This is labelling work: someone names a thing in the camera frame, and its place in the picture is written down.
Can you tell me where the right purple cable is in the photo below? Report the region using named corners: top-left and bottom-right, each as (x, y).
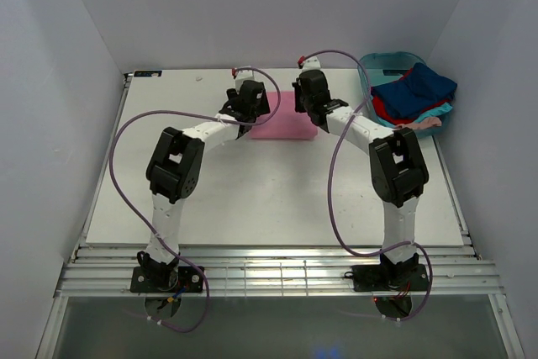
top-left (297, 49), bottom-right (434, 323)

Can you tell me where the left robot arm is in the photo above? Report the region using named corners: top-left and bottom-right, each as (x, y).
top-left (137, 72), bottom-right (270, 291)

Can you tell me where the turquoise garment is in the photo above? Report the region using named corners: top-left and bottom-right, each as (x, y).
top-left (414, 103), bottom-right (453, 123)

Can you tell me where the purple cable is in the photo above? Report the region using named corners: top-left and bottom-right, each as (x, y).
top-left (108, 65), bottom-right (282, 333)
top-left (297, 49), bottom-right (434, 323)

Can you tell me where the light pink garment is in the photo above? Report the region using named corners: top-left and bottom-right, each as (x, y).
top-left (395, 117), bottom-right (442, 130)

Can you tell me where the dark blue t shirt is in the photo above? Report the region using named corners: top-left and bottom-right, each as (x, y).
top-left (369, 62), bottom-right (458, 119)

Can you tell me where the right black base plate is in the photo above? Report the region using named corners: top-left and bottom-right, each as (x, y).
top-left (344, 264), bottom-right (430, 292)

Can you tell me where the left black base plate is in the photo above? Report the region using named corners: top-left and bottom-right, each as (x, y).
top-left (129, 267), bottom-right (203, 294)

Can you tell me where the pink t shirt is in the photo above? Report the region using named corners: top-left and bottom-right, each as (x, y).
top-left (249, 92), bottom-right (318, 140)

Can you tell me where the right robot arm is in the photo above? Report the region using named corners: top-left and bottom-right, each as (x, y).
top-left (293, 56), bottom-right (431, 295)

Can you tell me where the teal plastic laundry basket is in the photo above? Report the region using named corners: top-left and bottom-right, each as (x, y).
top-left (358, 51), bottom-right (457, 138)

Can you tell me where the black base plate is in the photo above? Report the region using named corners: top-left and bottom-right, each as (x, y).
top-left (344, 264), bottom-right (430, 292)
top-left (129, 267), bottom-right (203, 294)

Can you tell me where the blue label sticker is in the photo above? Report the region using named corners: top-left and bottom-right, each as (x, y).
top-left (133, 70), bottom-right (162, 77)

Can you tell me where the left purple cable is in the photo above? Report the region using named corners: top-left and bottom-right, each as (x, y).
top-left (108, 65), bottom-right (282, 333)

